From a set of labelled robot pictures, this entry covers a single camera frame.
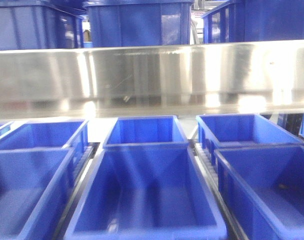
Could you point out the dark blue bin rear left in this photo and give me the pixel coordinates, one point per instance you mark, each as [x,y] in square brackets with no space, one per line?
[56,134]

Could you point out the dark blue crate right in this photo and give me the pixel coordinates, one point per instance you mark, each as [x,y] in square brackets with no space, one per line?
[253,21]

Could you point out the dark blue crate left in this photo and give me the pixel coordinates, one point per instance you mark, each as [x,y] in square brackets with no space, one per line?
[39,24]

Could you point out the dark blue bin lower left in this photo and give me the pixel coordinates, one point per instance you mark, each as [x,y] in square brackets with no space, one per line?
[35,186]

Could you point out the dark blue bin lower right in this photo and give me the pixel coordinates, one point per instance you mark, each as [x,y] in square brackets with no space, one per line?
[263,187]

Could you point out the dark blue bin rear right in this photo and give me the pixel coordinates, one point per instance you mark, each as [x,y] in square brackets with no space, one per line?
[221,131]

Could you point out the dark blue bin lower middle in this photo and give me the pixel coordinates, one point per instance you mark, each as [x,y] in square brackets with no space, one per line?
[146,194]

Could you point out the dark blue bin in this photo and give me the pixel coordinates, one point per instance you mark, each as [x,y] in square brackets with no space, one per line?
[146,131]
[221,131]
[263,187]
[35,186]
[146,194]
[56,134]

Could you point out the stainless steel shelf front rail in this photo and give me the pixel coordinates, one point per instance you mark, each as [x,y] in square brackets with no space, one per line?
[242,77]

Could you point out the dark blue crate upper middle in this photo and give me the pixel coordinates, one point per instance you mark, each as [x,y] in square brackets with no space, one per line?
[130,23]

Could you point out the dark blue crate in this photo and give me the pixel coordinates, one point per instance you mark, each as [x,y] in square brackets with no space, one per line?
[130,23]
[253,21]
[39,24]

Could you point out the dark blue bin rear middle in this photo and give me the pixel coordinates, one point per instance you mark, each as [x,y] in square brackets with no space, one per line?
[146,131]

